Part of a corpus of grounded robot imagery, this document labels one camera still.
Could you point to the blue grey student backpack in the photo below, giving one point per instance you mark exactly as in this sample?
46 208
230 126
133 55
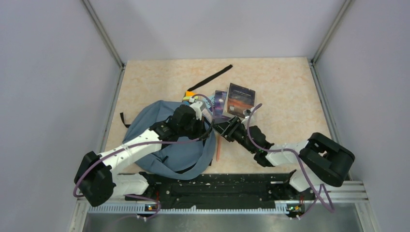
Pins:
176 161

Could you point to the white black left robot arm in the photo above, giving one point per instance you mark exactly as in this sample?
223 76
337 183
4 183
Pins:
98 178

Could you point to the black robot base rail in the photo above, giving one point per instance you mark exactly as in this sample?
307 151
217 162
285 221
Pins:
224 191

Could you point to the orange pen upright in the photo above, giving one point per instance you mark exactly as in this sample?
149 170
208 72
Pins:
218 148

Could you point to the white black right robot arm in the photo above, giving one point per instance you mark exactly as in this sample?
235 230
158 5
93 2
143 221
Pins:
321 160

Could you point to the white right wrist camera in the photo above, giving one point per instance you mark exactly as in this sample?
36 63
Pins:
251 121

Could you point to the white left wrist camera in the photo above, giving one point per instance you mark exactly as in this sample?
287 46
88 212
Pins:
198 106

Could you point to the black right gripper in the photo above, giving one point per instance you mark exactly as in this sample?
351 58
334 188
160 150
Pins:
227 128

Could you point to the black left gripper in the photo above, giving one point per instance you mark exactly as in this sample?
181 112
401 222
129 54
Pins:
201 127

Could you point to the colourful sticky note stack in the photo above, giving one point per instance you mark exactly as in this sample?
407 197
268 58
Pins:
187 96

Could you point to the dark thick paperback book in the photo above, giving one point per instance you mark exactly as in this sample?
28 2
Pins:
238 100

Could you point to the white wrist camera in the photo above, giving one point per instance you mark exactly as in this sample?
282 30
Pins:
251 121
198 106

